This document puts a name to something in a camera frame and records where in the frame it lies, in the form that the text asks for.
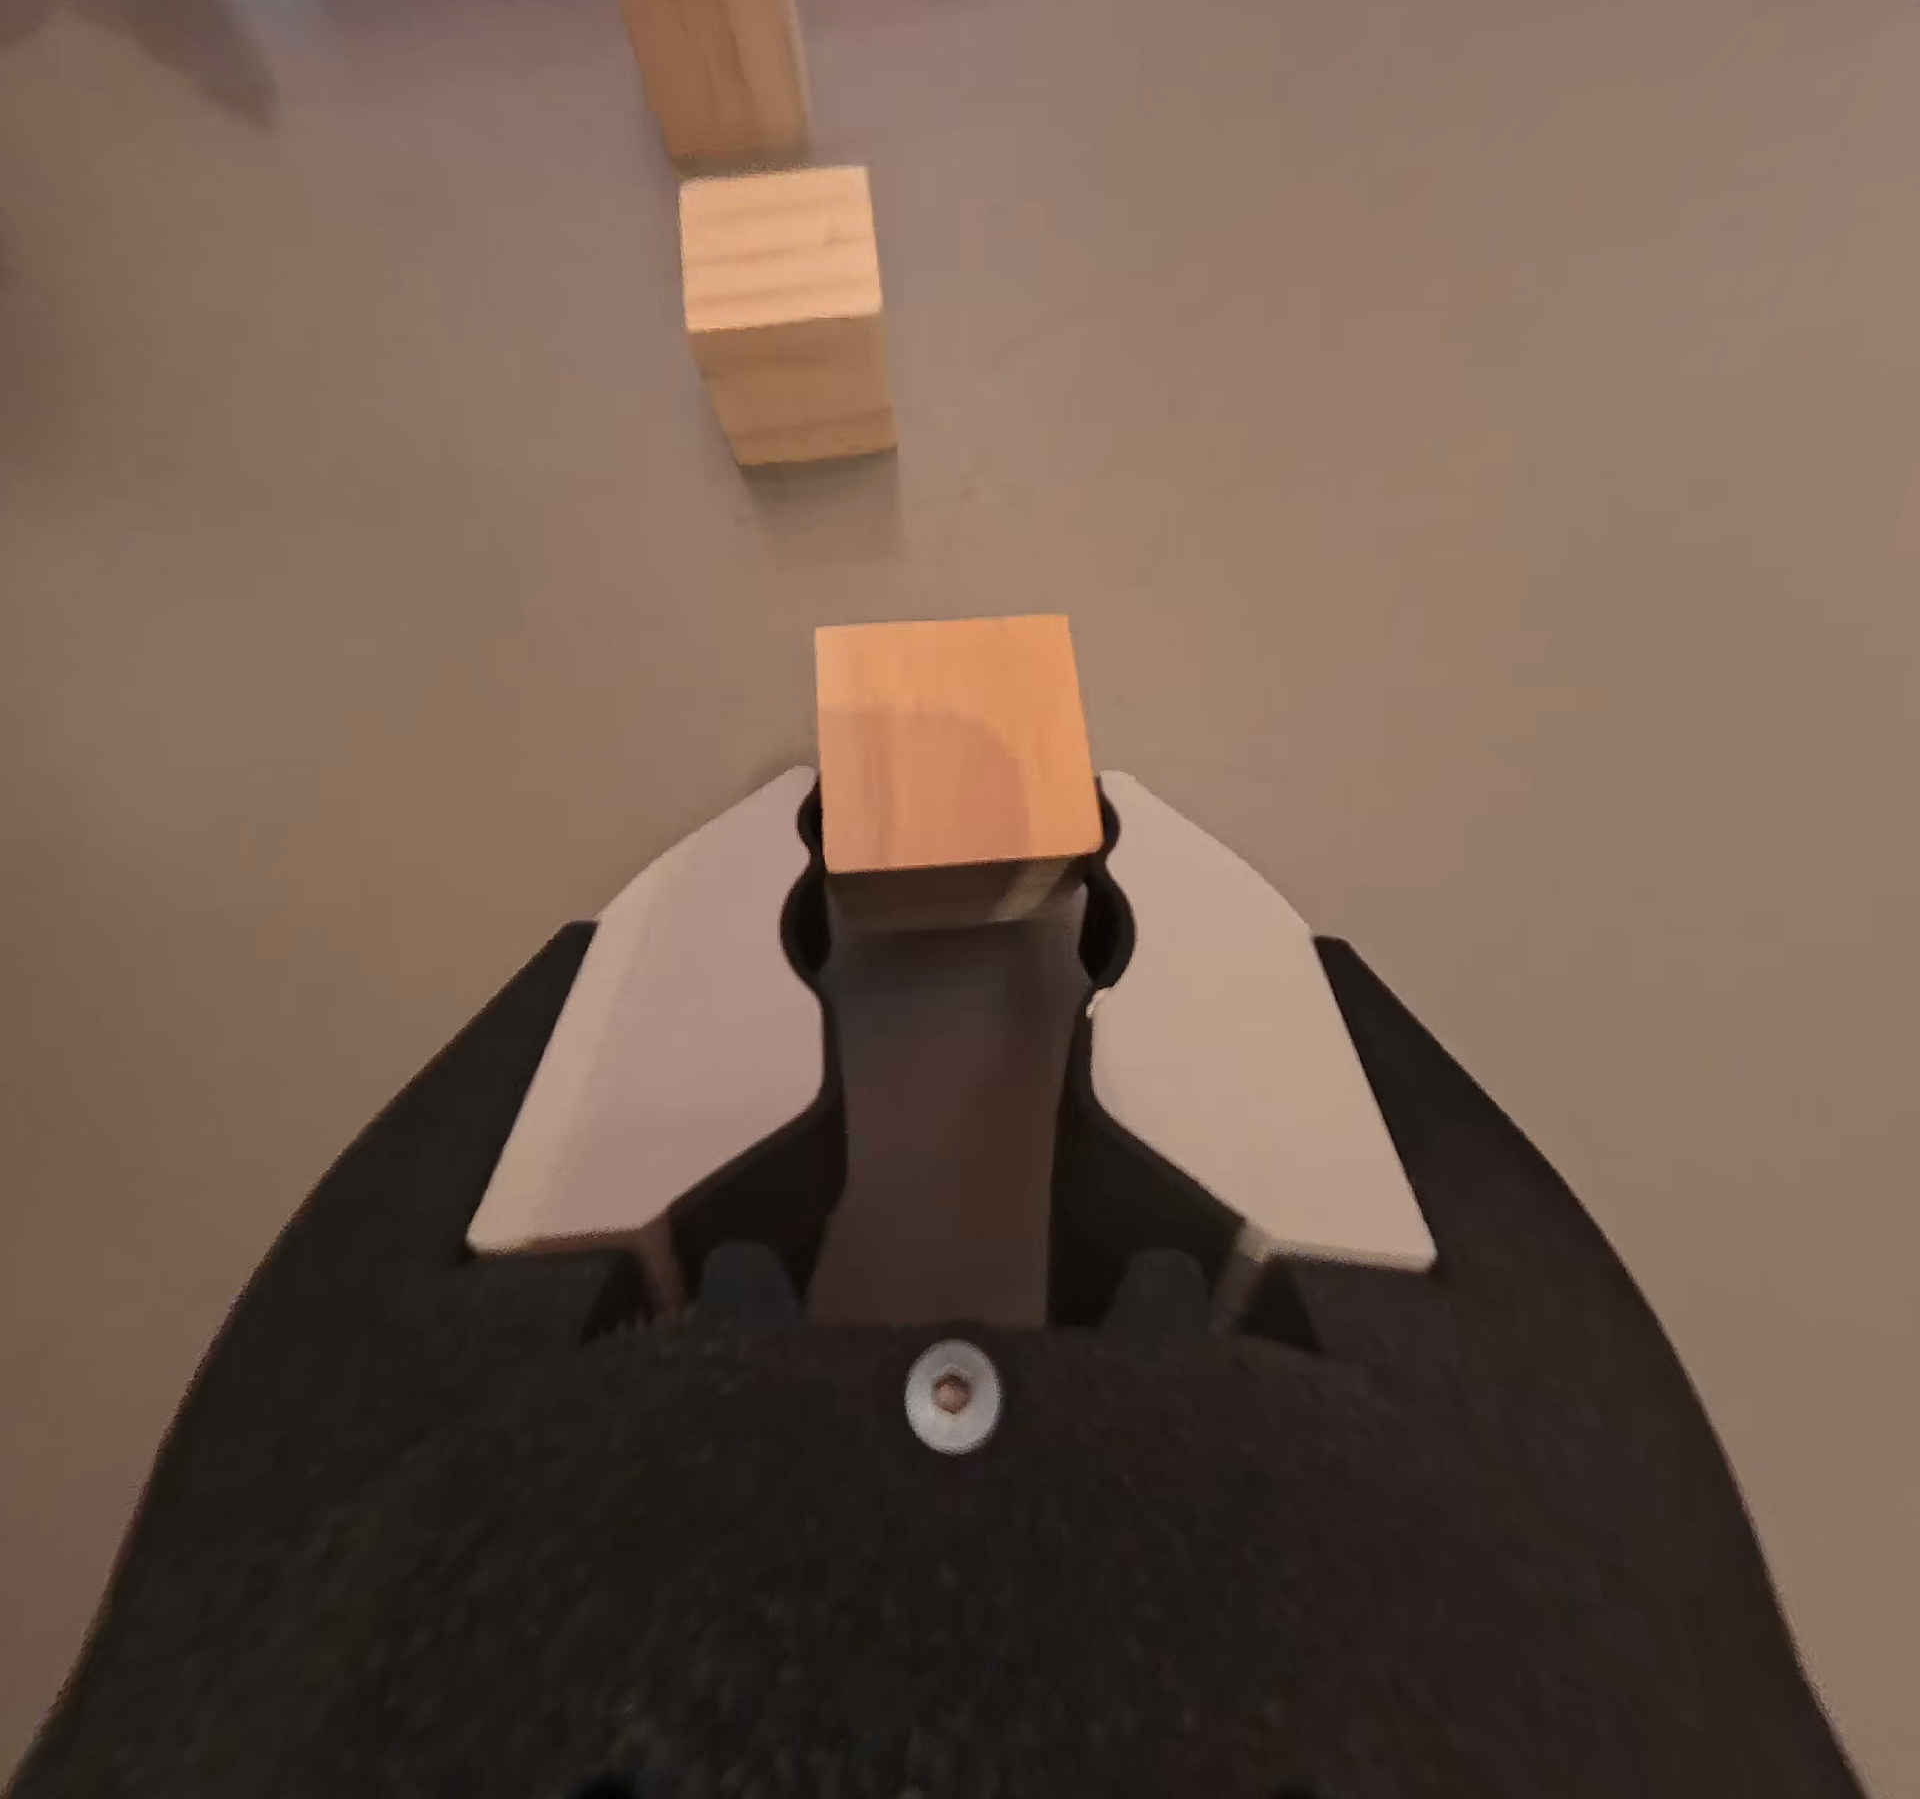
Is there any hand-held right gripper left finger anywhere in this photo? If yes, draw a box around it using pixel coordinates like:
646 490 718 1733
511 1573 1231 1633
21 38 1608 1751
465 766 842 1307

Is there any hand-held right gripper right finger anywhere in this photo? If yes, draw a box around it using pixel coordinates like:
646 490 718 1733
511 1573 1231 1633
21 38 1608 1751
1049 771 1440 1327

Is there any wooden cube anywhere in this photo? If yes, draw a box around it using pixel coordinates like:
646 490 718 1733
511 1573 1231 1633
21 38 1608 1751
677 165 899 467
815 614 1103 921
603 0 812 165

